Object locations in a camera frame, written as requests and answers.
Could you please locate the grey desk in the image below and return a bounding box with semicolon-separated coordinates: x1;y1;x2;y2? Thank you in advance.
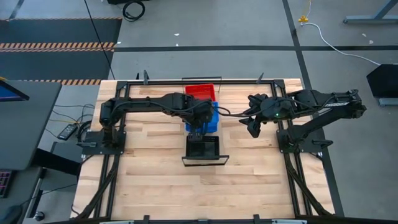
0;81;62;171

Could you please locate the black power adapter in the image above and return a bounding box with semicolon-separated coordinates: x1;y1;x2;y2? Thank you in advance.
57;123;78;140

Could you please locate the black plastic basket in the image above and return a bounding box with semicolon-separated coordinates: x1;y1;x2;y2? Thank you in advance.
185;135;221;159

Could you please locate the coiled black cable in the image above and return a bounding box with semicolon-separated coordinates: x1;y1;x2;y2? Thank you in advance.
122;1;146;22

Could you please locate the black floor mat striped edge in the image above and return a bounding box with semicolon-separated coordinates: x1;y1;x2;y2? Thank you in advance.
0;17;123;81

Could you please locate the blue plastic basket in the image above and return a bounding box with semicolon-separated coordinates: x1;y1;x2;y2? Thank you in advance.
185;101;220;134

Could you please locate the long black cable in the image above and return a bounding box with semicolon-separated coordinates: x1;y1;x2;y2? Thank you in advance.
83;0;116;80

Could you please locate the monitor with blue screen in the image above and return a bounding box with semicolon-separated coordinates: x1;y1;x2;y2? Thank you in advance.
0;79;30;103

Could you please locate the black angular box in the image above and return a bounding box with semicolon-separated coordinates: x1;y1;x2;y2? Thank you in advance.
366;63;398;99

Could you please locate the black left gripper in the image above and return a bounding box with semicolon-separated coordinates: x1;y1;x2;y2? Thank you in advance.
185;100;215;142

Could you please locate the wooden board tray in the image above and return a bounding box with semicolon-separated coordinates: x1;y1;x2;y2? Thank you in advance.
181;77;230;168

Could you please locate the black aluminium table frame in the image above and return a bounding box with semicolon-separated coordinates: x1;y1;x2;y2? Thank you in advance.
74;73;346;224

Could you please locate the dark keyboard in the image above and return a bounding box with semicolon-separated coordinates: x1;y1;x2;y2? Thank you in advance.
0;170;12;198

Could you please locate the red plastic basket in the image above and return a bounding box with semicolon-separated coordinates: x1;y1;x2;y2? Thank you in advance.
185;83;217;102

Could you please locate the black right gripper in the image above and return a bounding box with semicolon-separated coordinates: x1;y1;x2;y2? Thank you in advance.
238;94;295;139

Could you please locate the grey metal table leg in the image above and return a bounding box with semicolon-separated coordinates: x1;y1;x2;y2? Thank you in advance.
343;0;398;25

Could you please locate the white floor cable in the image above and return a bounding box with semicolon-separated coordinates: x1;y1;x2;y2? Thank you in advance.
300;22;382;66

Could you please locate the black box under desk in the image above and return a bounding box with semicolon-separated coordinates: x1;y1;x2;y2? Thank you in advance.
32;141;83;177

